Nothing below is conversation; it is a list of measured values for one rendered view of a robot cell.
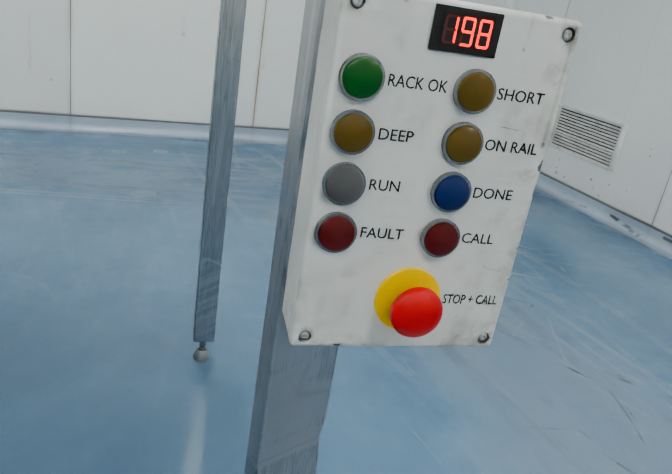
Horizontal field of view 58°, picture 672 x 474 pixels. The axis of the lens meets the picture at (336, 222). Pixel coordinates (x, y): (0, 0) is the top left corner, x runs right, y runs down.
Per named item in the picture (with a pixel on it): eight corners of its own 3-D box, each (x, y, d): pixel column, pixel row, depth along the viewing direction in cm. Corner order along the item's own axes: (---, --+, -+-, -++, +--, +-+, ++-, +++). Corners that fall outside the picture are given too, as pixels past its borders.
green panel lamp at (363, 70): (381, 103, 39) (389, 59, 38) (340, 98, 38) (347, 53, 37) (377, 100, 40) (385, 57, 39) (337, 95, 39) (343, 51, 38)
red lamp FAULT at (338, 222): (353, 254, 43) (360, 218, 42) (315, 252, 42) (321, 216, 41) (350, 249, 43) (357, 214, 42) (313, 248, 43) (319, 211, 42)
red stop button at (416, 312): (439, 342, 45) (451, 295, 43) (389, 342, 44) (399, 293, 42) (418, 311, 49) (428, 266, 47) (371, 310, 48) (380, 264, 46)
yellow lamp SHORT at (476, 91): (491, 116, 41) (502, 75, 40) (455, 111, 40) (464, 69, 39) (486, 113, 42) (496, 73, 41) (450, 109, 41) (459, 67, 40)
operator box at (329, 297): (491, 348, 50) (585, 21, 41) (290, 348, 45) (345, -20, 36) (461, 311, 55) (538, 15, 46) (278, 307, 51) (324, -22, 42)
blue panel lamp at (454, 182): (467, 214, 44) (476, 178, 43) (432, 211, 43) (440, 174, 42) (462, 210, 44) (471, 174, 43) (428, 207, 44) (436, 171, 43)
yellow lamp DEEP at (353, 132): (371, 156, 40) (378, 115, 39) (331, 153, 39) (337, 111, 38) (368, 153, 41) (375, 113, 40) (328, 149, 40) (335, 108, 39)
